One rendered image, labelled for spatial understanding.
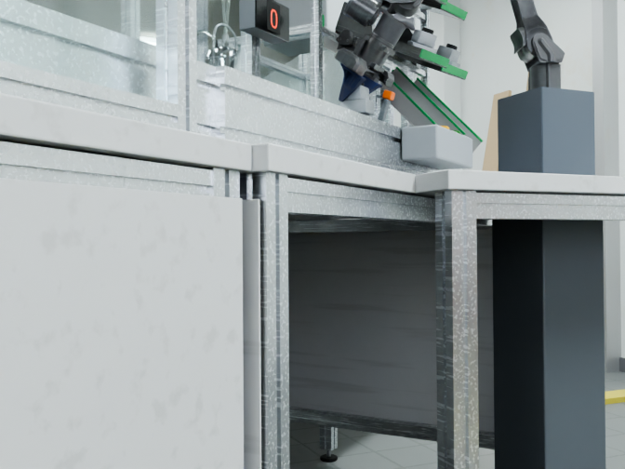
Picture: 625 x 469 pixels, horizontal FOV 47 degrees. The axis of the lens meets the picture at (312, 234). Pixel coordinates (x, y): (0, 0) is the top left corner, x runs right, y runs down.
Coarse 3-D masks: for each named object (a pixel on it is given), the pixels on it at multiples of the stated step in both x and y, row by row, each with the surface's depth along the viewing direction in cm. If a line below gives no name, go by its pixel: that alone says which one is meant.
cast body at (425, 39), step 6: (426, 30) 172; (432, 30) 173; (414, 36) 174; (420, 36) 171; (426, 36) 172; (432, 36) 172; (408, 42) 175; (414, 42) 172; (420, 42) 172; (426, 42) 172; (432, 42) 173; (426, 48) 173; (432, 48) 173
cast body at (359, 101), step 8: (360, 88) 152; (368, 88) 156; (352, 96) 153; (360, 96) 152; (368, 96) 156; (344, 104) 154; (352, 104) 153; (360, 104) 152; (368, 104) 153; (360, 112) 152; (368, 112) 153
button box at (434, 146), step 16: (416, 128) 128; (432, 128) 126; (416, 144) 128; (432, 144) 126; (448, 144) 131; (464, 144) 139; (416, 160) 130; (432, 160) 130; (448, 160) 131; (464, 160) 139
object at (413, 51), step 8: (344, 16) 184; (344, 24) 184; (352, 24) 182; (360, 24) 180; (352, 32) 182; (360, 32) 180; (368, 32) 179; (408, 32) 186; (400, 40) 188; (400, 48) 173; (408, 48) 171; (416, 48) 170; (416, 56) 170; (424, 56) 170; (432, 56) 173; (440, 56) 175; (440, 64) 176
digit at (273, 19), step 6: (270, 0) 142; (270, 6) 142; (276, 6) 144; (270, 12) 142; (276, 12) 144; (270, 18) 142; (276, 18) 144; (270, 24) 142; (276, 24) 144; (270, 30) 142; (276, 30) 144
